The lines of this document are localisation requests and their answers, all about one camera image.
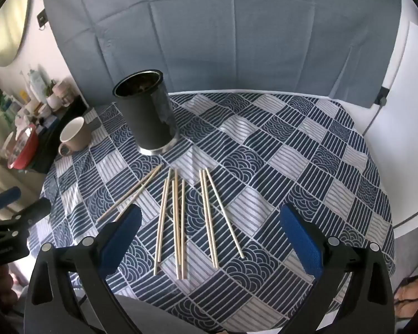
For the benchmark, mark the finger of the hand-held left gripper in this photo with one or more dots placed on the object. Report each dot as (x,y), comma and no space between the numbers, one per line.
(38,208)
(7,197)

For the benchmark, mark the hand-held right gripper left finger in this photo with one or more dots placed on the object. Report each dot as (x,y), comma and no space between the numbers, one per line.
(120,241)

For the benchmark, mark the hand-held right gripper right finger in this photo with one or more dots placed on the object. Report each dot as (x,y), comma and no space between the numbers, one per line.
(301,243)

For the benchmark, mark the row of wooden chopsticks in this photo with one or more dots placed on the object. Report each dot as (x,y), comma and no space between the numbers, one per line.
(210,222)

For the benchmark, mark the black cylindrical utensil holder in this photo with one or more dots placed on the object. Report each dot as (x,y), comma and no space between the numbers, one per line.
(149,121)

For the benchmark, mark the person's left hand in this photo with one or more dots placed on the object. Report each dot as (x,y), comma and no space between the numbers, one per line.
(3,283)

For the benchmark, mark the red bowl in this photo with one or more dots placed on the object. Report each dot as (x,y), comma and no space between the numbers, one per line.
(26,153)

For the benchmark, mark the beige ceramic mug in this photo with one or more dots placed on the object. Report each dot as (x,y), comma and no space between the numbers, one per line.
(78,139)

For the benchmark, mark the blue patterned tablecloth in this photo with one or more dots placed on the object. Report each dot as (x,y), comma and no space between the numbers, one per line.
(264,167)

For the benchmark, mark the white plant pot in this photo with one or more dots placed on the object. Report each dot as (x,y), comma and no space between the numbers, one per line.
(52,102)

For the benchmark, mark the pink jar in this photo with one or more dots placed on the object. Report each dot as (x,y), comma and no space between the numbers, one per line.
(65,92)

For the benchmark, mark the cluster of toiletry bottles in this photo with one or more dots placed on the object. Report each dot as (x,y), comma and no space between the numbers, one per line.
(38,80)

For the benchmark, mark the black clip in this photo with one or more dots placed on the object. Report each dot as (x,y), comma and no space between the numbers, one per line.
(382,96)

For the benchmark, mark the grey-blue backdrop cloth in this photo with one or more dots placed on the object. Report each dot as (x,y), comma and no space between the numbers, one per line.
(230,34)

